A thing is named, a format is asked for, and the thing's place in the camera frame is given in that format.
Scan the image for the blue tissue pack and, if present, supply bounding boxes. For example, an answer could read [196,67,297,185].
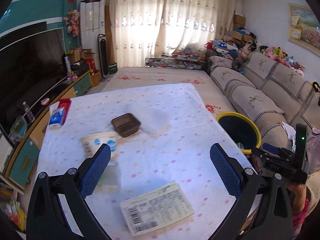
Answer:
[48,108,67,130]

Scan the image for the white spotted tablecloth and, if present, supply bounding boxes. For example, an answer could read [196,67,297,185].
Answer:
[27,83,258,240]

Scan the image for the beige sofa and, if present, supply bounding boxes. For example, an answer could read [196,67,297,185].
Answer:
[206,51,320,205]

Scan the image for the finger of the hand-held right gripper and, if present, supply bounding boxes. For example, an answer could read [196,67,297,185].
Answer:
[251,147,283,163]
[262,143,292,157]

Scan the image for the hanging artificial flowers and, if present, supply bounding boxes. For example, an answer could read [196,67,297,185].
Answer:
[63,8,80,37]

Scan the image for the white crumpled paper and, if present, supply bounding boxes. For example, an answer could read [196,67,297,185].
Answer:
[281,121,297,142]

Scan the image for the floral beige carpet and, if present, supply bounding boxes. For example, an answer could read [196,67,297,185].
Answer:
[100,66,234,120]

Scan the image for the clear water bottle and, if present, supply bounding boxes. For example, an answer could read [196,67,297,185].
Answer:
[22,102,35,122]

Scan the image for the white plastic drawer cabinet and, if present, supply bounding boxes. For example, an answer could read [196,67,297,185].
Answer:
[0,134,15,174]

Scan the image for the open cardboard box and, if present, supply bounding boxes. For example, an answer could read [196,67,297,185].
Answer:
[66,46,95,63]

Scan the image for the tall black white box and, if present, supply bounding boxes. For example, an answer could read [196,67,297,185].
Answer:
[64,54,72,74]

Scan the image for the person's right forearm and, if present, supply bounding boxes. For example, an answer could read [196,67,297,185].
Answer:
[292,197,313,235]

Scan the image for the clear plastic bag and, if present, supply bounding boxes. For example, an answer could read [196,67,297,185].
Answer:
[306,129,320,174]

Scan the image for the grey neck pillow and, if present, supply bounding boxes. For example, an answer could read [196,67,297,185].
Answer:
[231,58,245,71]

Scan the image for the brown plastic tray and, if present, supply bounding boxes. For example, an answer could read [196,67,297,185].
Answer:
[111,113,141,138]

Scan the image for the pile of plush toys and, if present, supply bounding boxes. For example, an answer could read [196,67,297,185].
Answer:
[237,40,305,78]

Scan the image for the black bin yellow rim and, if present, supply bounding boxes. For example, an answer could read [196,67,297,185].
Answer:
[215,112,262,155]

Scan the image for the person's right hand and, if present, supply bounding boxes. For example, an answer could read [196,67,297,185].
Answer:
[287,184,307,213]

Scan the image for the cream embroidered curtain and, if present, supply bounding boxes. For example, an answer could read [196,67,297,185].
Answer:
[160,0,238,55]
[104,0,173,68]

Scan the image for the white yogurt tub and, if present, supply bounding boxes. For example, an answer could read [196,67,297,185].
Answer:
[79,131,119,159]

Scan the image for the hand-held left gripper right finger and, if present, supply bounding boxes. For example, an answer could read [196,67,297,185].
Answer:
[209,143,293,240]

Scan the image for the white medicine box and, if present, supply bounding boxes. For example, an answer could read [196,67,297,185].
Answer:
[119,180,195,237]

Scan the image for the large black television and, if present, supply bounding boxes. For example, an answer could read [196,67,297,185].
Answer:
[0,27,67,133]

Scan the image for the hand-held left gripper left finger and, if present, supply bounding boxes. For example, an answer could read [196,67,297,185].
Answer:
[26,143,112,240]

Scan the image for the bookshelf with books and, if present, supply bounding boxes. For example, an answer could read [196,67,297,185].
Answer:
[0,175,27,230]

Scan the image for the glass coffee table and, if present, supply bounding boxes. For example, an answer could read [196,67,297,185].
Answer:
[145,52,207,70]

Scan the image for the teal yellow television stand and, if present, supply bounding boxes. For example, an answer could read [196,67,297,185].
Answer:
[0,69,92,188]

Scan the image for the white standing air conditioner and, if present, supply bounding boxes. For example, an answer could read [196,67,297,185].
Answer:
[80,0,105,79]

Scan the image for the red flat box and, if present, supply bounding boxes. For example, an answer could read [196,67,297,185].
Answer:
[58,98,72,125]

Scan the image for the black tower fan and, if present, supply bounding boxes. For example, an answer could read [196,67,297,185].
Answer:
[97,33,111,82]

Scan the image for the yellow basket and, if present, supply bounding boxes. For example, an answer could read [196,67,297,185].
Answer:
[90,70,100,87]

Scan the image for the framed wall painting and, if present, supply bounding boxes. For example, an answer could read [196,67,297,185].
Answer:
[287,3,320,55]

